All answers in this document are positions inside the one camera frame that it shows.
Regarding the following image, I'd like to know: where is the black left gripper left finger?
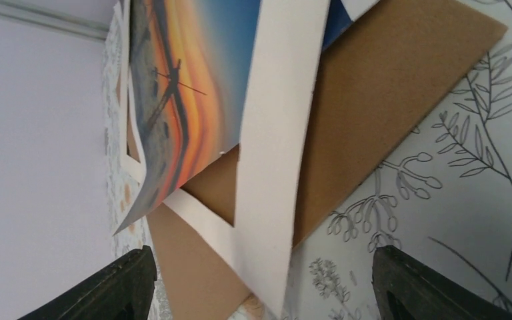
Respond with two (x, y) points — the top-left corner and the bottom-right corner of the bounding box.
(22, 245), (157, 319)

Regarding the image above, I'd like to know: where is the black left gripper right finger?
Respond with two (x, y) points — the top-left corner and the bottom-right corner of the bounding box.
(372, 245), (512, 319)

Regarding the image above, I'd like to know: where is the brown cardboard backing board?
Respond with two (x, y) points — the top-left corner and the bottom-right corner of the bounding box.
(142, 1), (507, 319)

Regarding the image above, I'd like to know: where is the sunset landscape photo print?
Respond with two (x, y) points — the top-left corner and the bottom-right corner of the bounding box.
(113, 0), (354, 236)

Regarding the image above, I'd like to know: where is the white photo mat border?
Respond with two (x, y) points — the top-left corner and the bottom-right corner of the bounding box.
(119, 1), (374, 315)

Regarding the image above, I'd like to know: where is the aluminium enclosure corner post right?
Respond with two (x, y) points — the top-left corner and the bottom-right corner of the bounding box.
(0, 1), (109, 42)

